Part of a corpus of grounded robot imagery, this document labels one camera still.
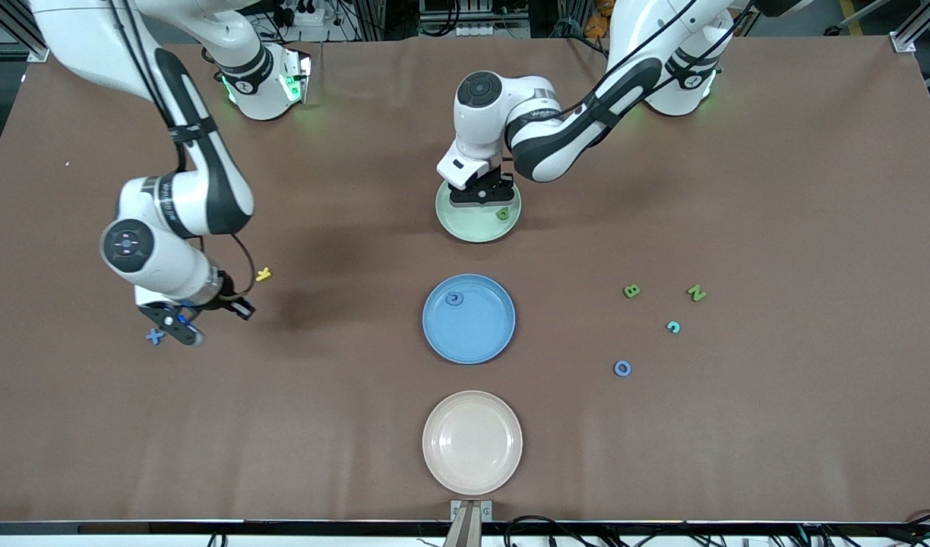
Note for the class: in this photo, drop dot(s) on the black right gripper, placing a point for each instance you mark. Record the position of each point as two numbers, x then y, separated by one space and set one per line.
226 298

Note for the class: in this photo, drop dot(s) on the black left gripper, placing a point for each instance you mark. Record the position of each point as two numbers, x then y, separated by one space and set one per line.
489 184

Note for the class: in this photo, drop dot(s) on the blue letter X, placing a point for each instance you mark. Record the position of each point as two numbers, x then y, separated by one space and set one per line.
153 336

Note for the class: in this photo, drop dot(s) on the green letter B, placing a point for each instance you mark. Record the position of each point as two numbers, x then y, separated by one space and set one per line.
631 291

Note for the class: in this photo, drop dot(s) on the green letter N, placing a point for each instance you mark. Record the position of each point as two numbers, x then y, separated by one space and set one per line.
696 292

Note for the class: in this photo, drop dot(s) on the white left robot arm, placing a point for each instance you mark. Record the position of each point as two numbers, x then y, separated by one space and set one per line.
556 144

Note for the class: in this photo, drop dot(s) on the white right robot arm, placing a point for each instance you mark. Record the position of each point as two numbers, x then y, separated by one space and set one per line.
207 197

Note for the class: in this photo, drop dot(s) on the light green plate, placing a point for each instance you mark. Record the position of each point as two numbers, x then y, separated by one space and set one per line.
476 224

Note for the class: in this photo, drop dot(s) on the yellow letter Y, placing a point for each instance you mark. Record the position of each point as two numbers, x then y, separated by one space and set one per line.
263 274

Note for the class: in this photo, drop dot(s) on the blue plate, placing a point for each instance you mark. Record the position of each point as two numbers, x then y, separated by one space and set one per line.
469 334

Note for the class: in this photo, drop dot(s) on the brown table cover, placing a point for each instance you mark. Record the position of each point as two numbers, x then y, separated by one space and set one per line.
283 456

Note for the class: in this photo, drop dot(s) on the metal equipment rack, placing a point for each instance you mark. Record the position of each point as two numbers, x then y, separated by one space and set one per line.
472 23

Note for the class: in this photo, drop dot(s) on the pile of orange objects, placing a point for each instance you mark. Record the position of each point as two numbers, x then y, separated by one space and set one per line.
596 26

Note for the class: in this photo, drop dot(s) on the blue letter O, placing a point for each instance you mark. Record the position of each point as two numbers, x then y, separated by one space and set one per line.
617 368

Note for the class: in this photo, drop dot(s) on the beige plate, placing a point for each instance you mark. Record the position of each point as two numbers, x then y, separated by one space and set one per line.
472 442

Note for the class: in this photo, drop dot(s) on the white power strip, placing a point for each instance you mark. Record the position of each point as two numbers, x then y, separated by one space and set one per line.
305 14

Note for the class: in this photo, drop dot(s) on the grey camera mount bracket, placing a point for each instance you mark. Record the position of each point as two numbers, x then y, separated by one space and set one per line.
471 520

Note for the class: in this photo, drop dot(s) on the aluminium frame post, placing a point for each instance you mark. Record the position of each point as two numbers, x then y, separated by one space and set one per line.
38 53
921 26

